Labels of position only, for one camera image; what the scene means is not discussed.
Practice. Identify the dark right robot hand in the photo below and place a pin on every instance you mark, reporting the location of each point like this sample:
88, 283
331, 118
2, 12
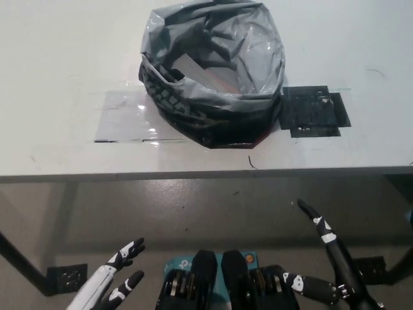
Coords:
345, 268

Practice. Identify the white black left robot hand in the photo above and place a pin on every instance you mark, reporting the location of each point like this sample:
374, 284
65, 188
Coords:
96, 287

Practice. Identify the grey mesh rectangular container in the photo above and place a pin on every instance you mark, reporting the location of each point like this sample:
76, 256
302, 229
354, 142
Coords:
200, 72

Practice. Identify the grey black plastic bag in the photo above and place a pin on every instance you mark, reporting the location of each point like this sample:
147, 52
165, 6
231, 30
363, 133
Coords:
193, 29

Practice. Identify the black table leg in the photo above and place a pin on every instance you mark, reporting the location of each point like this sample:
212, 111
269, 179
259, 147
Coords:
19, 255
401, 264

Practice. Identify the teal router box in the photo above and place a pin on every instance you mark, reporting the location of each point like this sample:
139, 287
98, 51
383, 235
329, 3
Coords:
174, 263

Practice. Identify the black tape patch on table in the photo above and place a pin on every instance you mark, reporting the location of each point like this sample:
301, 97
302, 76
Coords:
309, 109

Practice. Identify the clear tape patch on table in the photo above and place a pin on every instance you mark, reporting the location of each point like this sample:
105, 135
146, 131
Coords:
122, 116

